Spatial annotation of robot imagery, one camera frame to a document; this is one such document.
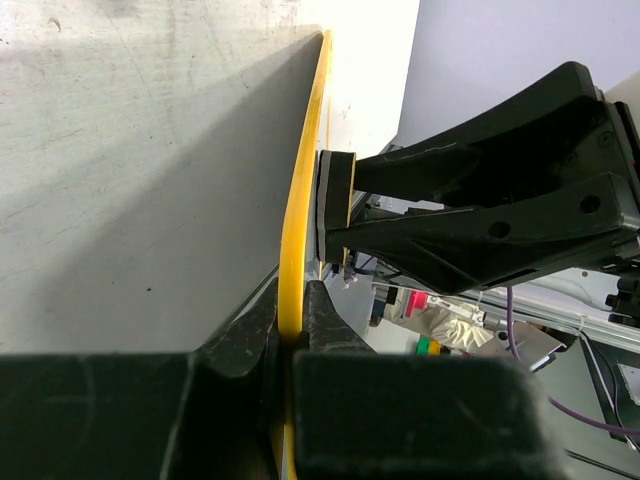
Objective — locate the aluminium table frame rail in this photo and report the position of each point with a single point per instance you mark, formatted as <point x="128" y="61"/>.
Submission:
<point x="603" y="301"/>

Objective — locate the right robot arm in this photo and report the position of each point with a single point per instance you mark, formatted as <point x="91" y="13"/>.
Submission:
<point x="545" y="181"/>

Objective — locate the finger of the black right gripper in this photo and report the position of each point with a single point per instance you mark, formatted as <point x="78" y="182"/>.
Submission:
<point x="457" y="250"/>
<point x="504" y="153"/>

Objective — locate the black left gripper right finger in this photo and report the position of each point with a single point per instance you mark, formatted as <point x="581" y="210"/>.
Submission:
<point x="358" y="414"/>

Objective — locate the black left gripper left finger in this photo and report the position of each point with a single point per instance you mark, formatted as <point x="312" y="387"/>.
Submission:
<point x="201" y="414"/>

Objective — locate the yellow-framed whiteboard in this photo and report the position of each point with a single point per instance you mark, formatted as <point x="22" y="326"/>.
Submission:
<point x="292" y="258"/>

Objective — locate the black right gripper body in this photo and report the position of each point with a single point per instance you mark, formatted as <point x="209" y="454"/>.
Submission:
<point x="618" y="143"/>

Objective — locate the yellow bone-shaped eraser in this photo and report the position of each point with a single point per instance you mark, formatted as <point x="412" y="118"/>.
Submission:
<point x="334" y="191"/>

